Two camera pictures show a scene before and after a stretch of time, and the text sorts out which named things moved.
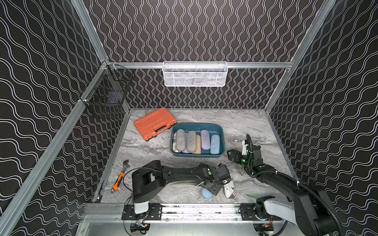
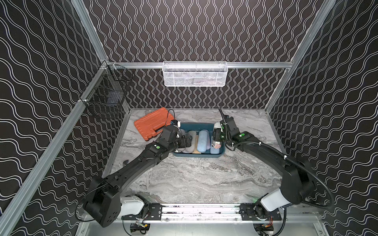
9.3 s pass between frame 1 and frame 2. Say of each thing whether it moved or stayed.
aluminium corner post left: stayed
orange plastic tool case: stayed
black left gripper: moved
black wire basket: stayed
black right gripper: moved
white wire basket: stayed
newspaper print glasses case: moved
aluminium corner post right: stayed
